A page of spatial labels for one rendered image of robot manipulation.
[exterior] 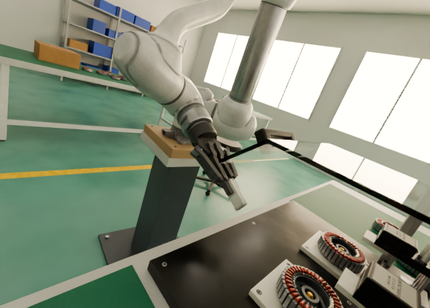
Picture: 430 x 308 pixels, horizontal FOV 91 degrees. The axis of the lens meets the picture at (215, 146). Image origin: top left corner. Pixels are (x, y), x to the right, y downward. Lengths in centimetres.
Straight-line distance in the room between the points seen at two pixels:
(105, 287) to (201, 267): 17
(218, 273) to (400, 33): 537
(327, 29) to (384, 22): 103
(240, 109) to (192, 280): 70
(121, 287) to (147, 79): 39
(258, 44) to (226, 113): 30
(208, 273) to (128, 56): 45
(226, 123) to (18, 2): 602
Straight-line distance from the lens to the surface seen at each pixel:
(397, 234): 66
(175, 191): 114
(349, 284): 45
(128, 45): 50
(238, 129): 98
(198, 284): 45
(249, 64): 92
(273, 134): 35
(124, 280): 45
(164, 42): 54
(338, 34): 581
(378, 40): 557
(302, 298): 47
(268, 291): 49
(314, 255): 66
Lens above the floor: 110
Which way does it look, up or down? 16 degrees down
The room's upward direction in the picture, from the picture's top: 19 degrees clockwise
